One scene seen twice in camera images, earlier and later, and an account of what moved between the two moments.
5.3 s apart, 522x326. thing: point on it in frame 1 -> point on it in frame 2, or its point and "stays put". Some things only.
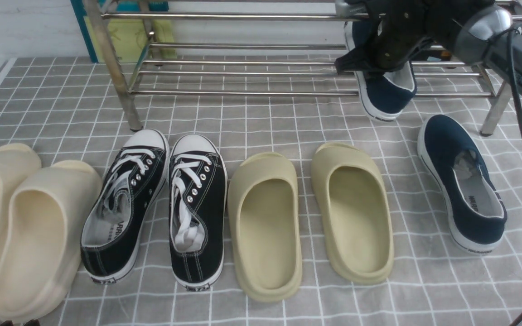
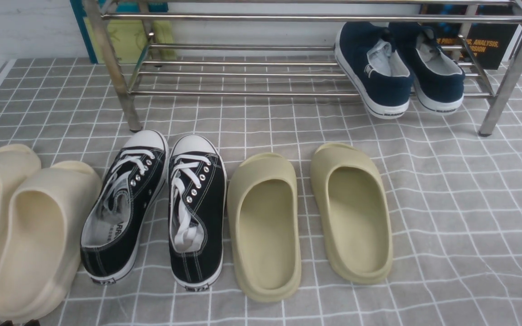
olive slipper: (355, 212) stays put
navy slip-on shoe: (385, 96) stays put
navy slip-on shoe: (473, 206) -> (438, 79)
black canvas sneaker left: (124, 207) stays put
